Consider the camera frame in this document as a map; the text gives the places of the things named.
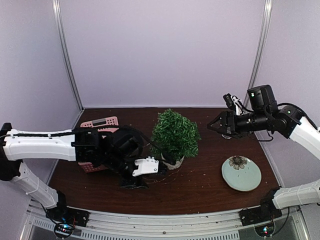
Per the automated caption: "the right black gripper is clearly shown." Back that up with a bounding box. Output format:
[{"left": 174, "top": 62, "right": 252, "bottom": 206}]
[{"left": 207, "top": 109, "right": 270, "bottom": 139}]

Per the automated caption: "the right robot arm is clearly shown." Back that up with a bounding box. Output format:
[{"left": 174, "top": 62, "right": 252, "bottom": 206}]
[{"left": 207, "top": 84, "right": 320, "bottom": 221}]

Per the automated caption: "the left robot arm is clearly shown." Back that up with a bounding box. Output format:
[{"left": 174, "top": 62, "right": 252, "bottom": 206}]
[{"left": 0, "top": 122, "right": 171, "bottom": 222}]

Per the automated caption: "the small green christmas tree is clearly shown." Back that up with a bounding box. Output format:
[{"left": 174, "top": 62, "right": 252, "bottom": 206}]
[{"left": 151, "top": 108, "right": 201, "bottom": 161}]

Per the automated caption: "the white tree pot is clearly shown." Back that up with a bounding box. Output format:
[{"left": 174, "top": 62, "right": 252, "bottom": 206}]
[{"left": 160, "top": 153, "right": 185, "bottom": 170}]

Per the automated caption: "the clear drinking glass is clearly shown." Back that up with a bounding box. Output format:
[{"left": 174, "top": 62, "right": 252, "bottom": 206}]
[{"left": 221, "top": 134, "right": 232, "bottom": 140}]

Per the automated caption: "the light green floral plate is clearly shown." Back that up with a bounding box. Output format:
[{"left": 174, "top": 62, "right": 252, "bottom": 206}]
[{"left": 221, "top": 155, "right": 262, "bottom": 192}]

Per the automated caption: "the pink plastic basket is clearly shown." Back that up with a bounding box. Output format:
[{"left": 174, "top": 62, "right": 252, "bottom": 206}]
[{"left": 78, "top": 116, "right": 119, "bottom": 173}]

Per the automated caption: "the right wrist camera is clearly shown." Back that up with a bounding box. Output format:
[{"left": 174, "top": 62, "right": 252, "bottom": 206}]
[{"left": 223, "top": 93, "right": 243, "bottom": 116}]

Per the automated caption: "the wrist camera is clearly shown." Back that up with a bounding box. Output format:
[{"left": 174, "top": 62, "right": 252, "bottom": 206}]
[
  {"left": 223, "top": 93, "right": 243, "bottom": 116},
  {"left": 157, "top": 161, "right": 174, "bottom": 175}
]

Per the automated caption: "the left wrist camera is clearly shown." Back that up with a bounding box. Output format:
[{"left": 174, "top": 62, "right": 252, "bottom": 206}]
[{"left": 157, "top": 161, "right": 174, "bottom": 175}]

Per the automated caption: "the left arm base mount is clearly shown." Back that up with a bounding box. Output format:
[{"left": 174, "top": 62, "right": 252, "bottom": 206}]
[{"left": 42, "top": 205, "right": 90, "bottom": 239}]

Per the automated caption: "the right aluminium frame post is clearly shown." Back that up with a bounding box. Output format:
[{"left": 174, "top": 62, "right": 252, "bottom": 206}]
[{"left": 248, "top": 0, "right": 273, "bottom": 91}]

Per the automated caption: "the aluminium frame post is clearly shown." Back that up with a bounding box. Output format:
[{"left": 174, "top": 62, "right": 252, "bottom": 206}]
[
  {"left": 52, "top": 0, "right": 84, "bottom": 112},
  {"left": 248, "top": 0, "right": 273, "bottom": 91}
]

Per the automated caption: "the aluminium front rail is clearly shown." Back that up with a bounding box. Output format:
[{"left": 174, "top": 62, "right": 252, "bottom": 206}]
[{"left": 19, "top": 192, "right": 313, "bottom": 240}]

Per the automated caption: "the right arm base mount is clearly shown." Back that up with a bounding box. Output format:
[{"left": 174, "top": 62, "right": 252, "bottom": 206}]
[{"left": 238, "top": 206, "right": 283, "bottom": 238}]

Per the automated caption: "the left aluminium frame post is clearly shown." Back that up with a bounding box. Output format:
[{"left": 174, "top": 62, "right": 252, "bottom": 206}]
[{"left": 52, "top": 0, "right": 84, "bottom": 112}]

